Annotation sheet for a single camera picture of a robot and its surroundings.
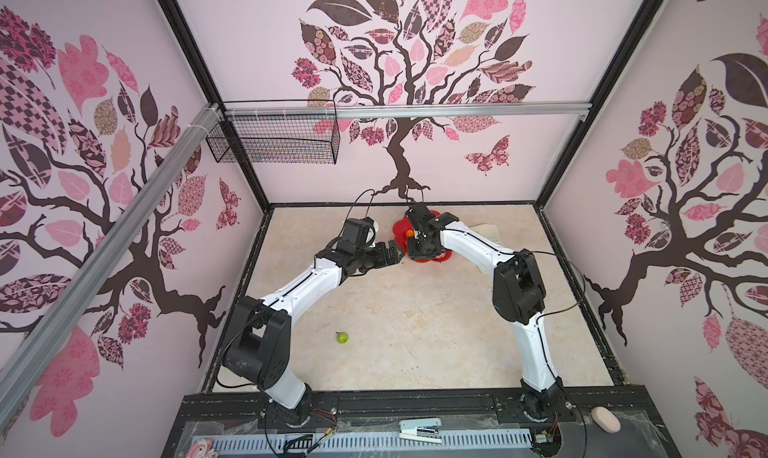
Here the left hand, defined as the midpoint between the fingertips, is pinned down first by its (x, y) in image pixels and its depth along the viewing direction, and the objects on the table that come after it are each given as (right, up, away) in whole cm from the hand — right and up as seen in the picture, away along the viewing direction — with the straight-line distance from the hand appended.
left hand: (394, 258), depth 86 cm
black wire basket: (-48, +46, +36) cm, 76 cm away
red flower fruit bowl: (+3, +7, +20) cm, 22 cm away
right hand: (+7, +2, +11) cm, 14 cm away
